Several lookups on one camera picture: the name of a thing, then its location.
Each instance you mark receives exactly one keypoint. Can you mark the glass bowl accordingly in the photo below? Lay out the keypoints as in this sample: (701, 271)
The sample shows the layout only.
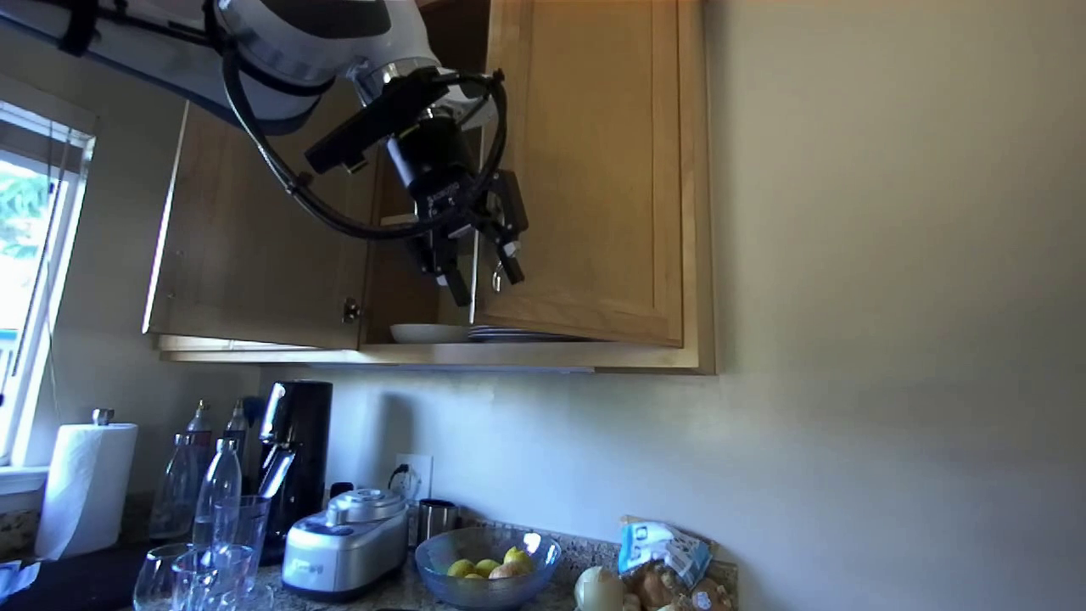
(485, 585)

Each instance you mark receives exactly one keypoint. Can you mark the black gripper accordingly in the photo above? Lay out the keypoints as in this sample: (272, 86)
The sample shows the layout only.
(447, 171)

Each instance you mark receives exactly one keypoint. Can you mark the tall glass bottle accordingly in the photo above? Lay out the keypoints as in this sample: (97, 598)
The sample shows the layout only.
(181, 475)

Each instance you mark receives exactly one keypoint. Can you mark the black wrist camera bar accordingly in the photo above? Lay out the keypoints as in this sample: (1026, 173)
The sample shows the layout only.
(379, 115)

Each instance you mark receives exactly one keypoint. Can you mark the white paper towel roll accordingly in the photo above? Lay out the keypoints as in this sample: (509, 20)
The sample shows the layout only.
(85, 480)

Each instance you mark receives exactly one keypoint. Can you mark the colourful snack bag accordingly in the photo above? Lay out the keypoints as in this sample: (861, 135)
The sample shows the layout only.
(673, 566)

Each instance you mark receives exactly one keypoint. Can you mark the white wall outlet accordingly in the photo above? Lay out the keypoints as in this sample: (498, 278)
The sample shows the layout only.
(416, 475)

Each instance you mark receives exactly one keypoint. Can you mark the wide wooden cabinet door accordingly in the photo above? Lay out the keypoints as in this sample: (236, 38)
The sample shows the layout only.
(258, 250)

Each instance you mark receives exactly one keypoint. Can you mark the yellow onion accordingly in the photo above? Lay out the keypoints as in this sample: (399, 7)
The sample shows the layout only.
(597, 588)

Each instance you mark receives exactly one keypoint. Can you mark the clear drinking glass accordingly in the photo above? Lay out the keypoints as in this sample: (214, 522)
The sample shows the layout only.
(225, 577)

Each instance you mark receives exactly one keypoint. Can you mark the clear plastic bottle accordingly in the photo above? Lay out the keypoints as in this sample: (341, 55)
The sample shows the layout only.
(217, 498)

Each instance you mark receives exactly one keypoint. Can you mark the yellow lemon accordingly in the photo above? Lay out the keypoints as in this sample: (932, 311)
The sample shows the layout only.
(485, 566)
(458, 567)
(516, 557)

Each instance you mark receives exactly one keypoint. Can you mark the clear wine glass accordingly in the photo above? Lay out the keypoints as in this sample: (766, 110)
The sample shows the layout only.
(162, 577)

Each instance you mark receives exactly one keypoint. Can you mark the black knife block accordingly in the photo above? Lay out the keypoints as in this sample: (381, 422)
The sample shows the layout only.
(308, 453)

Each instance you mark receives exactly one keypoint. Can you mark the white kitchen appliance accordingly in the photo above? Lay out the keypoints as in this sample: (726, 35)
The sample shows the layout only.
(345, 545)

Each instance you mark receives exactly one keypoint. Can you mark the wooden wall cabinet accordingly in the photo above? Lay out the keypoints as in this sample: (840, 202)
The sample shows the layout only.
(701, 180)

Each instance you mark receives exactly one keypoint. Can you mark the metal cup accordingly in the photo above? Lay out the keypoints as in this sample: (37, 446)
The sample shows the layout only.
(434, 518)

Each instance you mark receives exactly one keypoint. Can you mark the window with white frame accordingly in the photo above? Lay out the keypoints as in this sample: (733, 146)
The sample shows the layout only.
(28, 293)

